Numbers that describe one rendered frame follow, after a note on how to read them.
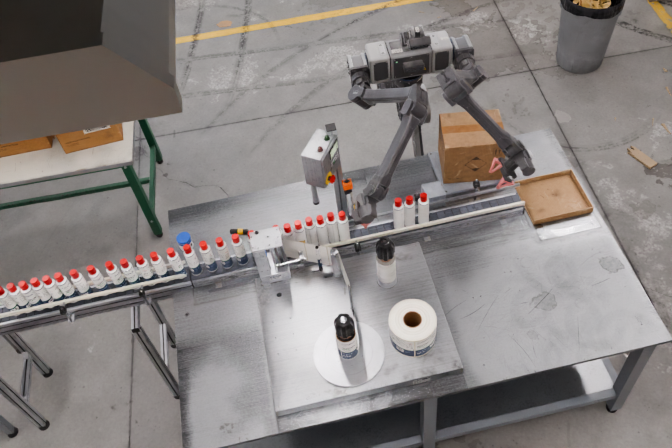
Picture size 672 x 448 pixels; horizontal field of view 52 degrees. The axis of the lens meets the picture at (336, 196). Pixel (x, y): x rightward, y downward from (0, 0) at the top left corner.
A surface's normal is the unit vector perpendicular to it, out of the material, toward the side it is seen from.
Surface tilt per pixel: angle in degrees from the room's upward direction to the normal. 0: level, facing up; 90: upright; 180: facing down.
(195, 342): 0
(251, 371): 0
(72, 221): 0
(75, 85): 90
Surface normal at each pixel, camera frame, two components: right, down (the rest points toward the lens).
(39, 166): -0.09, -0.63
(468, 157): 0.02, 0.77
